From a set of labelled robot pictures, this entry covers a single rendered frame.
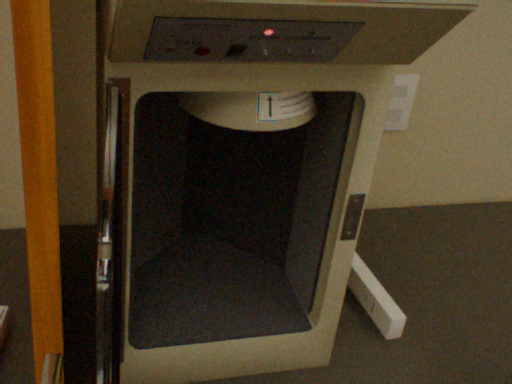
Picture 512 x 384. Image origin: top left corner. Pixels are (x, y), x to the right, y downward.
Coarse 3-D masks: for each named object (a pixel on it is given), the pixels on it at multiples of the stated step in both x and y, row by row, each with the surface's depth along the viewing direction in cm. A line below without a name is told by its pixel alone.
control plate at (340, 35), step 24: (168, 24) 58; (192, 24) 59; (216, 24) 59; (240, 24) 60; (264, 24) 60; (288, 24) 61; (312, 24) 61; (336, 24) 62; (360, 24) 62; (192, 48) 63; (216, 48) 64; (288, 48) 66; (312, 48) 66; (336, 48) 67
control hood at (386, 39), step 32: (128, 0) 54; (160, 0) 54; (192, 0) 55; (224, 0) 56; (256, 0) 56; (288, 0) 57; (320, 0) 58; (352, 0) 58; (384, 0) 59; (416, 0) 60; (448, 0) 61; (128, 32) 59; (384, 32) 65; (416, 32) 66; (352, 64) 72; (384, 64) 73
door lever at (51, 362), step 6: (48, 354) 60; (54, 354) 60; (60, 354) 60; (48, 360) 59; (54, 360) 59; (60, 360) 60; (48, 366) 59; (54, 366) 59; (60, 366) 59; (42, 372) 58; (48, 372) 58; (54, 372) 58; (60, 372) 59; (42, 378) 58; (48, 378) 58; (54, 378) 58; (60, 378) 58
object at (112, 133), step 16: (112, 96) 64; (112, 112) 61; (112, 128) 58; (112, 144) 56; (112, 160) 53; (112, 176) 51; (112, 192) 50; (112, 208) 48; (112, 256) 51; (112, 272) 52; (96, 288) 42; (112, 288) 54; (96, 304) 42; (112, 304) 56; (96, 320) 43; (112, 320) 58; (96, 336) 44; (112, 336) 60; (96, 352) 45; (112, 352) 62; (96, 368) 45; (112, 368) 64
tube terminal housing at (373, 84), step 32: (96, 0) 74; (96, 32) 75; (96, 64) 78; (128, 64) 68; (160, 64) 69; (192, 64) 70; (224, 64) 71; (256, 64) 72; (288, 64) 73; (320, 64) 74; (96, 96) 80; (384, 96) 78; (96, 128) 82; (352, 128) 83; (352, 160) 82; (128, 192) 76; (352, 192) 84; (128, 224) 78; (128, 256) 80; (352, 256) 90; (128, 288) 83; (320, 288) 95; (320, 320) 95; (128, 352) 88; (160, 352) 90; (192, 352) 91; (224, 352) 93; (256, 352) 95; (288, 352) 96; (320, 352) 98
